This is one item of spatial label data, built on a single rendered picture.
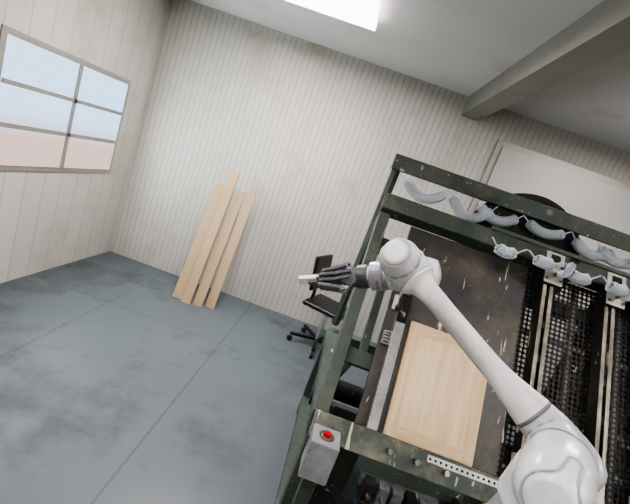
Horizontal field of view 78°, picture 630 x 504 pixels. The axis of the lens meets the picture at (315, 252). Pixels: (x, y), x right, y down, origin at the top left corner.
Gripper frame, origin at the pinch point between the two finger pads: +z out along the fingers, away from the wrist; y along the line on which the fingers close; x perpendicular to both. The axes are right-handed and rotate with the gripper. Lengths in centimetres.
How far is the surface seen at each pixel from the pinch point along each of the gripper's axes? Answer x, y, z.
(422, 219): 49, -93, -30
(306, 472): 77, 33, 18
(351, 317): 65, -37, 6
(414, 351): 87, -33, -22
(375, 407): 90, -3, -5
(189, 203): 126, -279, 270
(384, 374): 85, -18, -9
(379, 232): 48, -83, -7
